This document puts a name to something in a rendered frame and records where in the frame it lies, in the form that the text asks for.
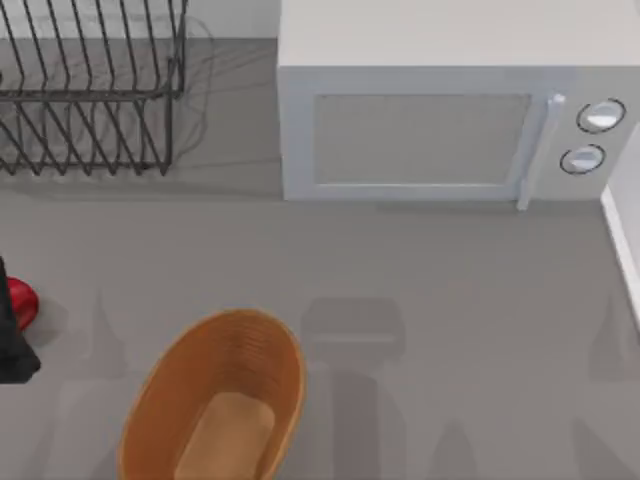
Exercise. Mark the microwave door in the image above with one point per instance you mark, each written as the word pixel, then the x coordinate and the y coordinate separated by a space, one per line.
pixel 420 140

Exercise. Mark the orange woven basket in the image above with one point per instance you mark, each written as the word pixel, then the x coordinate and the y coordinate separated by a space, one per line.
pixel 165 380

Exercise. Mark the bread loaf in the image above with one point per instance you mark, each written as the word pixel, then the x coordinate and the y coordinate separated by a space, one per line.
pixel 227 437

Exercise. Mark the pale microwave oven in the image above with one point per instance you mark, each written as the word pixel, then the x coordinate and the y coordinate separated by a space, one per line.
pixel 450 35

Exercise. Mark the small microwave knob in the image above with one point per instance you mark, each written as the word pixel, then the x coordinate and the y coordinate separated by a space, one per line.
pixel 582 159

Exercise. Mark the red apple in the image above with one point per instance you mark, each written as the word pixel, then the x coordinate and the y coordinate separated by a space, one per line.
pixel 24 302

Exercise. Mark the large microwave knob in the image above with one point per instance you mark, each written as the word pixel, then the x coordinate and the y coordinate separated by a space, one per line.
pixel 601 115

